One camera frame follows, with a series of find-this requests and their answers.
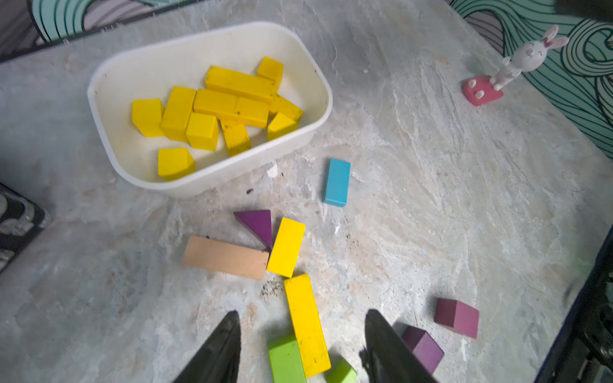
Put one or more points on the natural wood rectangular block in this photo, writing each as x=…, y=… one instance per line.
x=213, y=255

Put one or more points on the white plastic tub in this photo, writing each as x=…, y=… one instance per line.
x=152, y=71

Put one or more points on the purple triangle block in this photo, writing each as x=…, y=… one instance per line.
x=259, y=224

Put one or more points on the light green arch block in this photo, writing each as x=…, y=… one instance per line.
x=343, y=372

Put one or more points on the yellow small cube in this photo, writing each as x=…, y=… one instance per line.
x=175, y=163

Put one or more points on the pink and white toy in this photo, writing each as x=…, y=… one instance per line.
x=526, y=58

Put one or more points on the purple cube block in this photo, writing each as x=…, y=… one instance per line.
x=423, y=347

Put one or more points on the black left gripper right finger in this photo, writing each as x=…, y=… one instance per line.
x=385, y=357

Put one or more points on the yellow slanted long block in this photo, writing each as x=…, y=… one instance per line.
x=286, y=248

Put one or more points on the teal short block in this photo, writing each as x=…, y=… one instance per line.
x=338, y=180

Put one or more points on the black aluminium carrying case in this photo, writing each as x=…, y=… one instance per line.
x=21, y=222

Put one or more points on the green rectangular block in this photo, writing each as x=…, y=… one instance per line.
x=285, y=360

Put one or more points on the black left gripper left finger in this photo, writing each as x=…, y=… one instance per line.
x=218, y=359

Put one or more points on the magenta cube block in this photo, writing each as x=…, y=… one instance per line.
x=457, y=316

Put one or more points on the yellow small cube block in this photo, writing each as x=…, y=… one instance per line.
x=203, y=131

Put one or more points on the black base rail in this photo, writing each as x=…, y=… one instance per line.
x=582, y=350

